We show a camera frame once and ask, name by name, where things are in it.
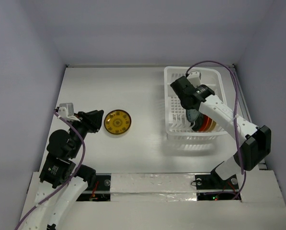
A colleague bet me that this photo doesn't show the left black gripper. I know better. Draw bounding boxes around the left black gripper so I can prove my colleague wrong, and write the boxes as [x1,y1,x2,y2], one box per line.
[69,108,104,157]

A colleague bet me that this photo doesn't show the yellow patterned plate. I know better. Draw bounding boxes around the yellow patterned plate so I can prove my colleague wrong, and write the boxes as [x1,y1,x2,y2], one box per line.
[103,109,132,135]

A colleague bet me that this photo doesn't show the blue patterned plate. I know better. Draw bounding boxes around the blue patterned plate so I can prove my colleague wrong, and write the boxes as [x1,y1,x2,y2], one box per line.
[185,109,201,123]

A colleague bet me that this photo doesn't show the orange plate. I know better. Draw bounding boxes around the orange plate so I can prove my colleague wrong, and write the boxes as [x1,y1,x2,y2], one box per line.
[200,115,213,132]

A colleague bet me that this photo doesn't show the black plate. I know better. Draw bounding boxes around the black plate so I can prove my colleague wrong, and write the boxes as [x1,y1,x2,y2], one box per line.
[192,114,207,132]

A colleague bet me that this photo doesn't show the cream floral plate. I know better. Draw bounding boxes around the cream floral plate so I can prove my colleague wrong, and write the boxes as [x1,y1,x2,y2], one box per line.
[208,120,217,132]

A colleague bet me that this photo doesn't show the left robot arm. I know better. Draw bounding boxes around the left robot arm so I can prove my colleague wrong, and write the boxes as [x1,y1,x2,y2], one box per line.
[16,103,104,230]

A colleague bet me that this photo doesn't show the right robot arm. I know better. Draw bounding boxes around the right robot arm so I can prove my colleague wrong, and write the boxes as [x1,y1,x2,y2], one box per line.
[171,76,271,188]

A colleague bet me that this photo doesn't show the white plastic dish rack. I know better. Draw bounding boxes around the white plastic dish rack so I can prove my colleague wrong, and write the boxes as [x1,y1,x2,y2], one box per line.
[164,66,227,141]

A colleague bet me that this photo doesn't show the silver foil-covered bar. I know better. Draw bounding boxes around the silver foil-covered bar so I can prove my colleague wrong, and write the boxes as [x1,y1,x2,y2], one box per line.
[110,173,197,202]

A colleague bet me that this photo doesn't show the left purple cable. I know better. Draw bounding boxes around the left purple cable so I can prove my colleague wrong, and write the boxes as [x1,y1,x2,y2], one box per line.
[14,109,86,230]

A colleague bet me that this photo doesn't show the purple cable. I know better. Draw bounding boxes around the purple cable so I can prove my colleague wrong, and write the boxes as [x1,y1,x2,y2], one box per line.
[14,109,86,230]
[185,60,247,199]

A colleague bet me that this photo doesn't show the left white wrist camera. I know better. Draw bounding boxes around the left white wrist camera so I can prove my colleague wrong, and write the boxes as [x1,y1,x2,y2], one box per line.
[57,103,74,119]

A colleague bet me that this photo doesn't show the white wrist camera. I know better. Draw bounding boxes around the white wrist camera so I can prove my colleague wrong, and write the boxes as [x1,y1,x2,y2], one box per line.
[187,70,201,86]
[57,103,74,119]

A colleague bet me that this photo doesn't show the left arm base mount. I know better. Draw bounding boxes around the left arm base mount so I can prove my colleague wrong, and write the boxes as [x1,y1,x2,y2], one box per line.
[77,165,111,202]

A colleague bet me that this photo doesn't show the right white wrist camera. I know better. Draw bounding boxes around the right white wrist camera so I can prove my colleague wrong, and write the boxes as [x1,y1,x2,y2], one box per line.
[187,70,201,86]

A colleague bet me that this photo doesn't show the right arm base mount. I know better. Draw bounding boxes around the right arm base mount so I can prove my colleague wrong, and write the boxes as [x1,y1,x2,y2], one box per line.
[191,174,241,201]

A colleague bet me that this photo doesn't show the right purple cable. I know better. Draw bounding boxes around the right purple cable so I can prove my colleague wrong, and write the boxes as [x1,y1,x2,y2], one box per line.
[185,60,247,199]

